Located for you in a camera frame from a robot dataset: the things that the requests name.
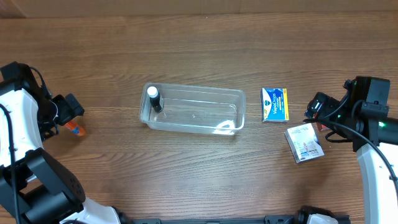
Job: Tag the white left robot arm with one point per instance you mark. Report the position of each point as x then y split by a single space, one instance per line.
35 187

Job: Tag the black bottle white cap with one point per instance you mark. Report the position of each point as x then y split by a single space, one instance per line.
156 99

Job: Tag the clear plastic container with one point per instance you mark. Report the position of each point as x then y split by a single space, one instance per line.
195 109

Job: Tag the blue yellow VapoDrops box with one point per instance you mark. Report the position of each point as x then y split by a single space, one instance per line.
275 107

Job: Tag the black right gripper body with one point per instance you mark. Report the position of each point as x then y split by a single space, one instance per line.
319 106

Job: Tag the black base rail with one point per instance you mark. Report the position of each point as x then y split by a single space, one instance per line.
268 219

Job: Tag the red medicine box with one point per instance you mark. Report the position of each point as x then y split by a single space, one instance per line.
322 127

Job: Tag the orange bottle white cap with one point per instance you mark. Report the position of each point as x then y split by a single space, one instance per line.
75 128

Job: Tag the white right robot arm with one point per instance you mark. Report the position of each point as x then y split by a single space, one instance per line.
361 118

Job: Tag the white medicine box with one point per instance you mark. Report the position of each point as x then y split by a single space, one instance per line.
304 143

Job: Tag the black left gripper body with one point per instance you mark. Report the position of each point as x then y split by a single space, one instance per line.
66 109

